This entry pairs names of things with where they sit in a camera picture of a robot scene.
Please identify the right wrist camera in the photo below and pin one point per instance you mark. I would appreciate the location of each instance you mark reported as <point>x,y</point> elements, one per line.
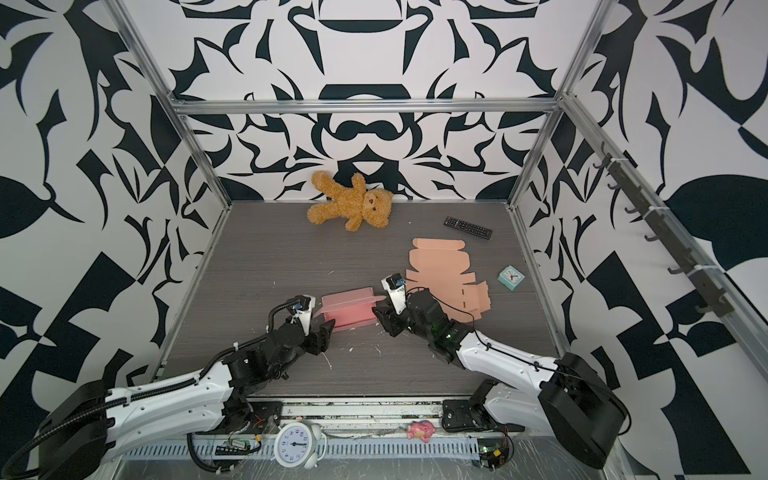
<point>395,287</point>

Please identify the pink cardboard box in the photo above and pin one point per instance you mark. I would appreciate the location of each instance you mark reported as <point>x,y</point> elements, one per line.
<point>351,309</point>

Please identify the white slotted cable duct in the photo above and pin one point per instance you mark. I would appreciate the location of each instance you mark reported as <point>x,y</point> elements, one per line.
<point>371,448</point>

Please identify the small pink toy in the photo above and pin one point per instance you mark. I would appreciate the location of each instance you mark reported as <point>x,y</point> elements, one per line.
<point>421,430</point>

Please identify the peach flat cardboard box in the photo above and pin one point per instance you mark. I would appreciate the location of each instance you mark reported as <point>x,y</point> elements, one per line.
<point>443,267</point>

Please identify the small teal alarm clock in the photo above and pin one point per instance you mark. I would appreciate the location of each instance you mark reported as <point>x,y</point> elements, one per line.
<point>511,278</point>

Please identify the black remote control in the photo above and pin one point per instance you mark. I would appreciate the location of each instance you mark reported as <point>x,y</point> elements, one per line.
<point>468,228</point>

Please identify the white round alarm clock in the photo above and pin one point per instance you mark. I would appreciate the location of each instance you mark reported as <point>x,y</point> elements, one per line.
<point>300,444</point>

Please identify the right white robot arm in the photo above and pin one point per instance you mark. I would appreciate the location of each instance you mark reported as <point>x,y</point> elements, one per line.
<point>564,396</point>

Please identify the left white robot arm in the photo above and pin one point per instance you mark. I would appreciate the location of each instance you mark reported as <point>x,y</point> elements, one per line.
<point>96,424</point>

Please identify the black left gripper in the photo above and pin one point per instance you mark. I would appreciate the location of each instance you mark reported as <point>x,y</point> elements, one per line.
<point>319,340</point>

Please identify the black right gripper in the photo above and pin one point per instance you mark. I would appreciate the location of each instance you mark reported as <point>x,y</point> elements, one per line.
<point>390,321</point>

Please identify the grey wall hook rail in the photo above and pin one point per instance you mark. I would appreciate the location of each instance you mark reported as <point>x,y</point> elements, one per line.
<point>690,260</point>

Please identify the brown teddy bear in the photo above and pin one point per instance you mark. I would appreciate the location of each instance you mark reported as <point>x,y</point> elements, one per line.
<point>356,204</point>

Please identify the green circuit board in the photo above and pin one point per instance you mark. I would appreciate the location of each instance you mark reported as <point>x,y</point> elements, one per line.
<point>494,455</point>

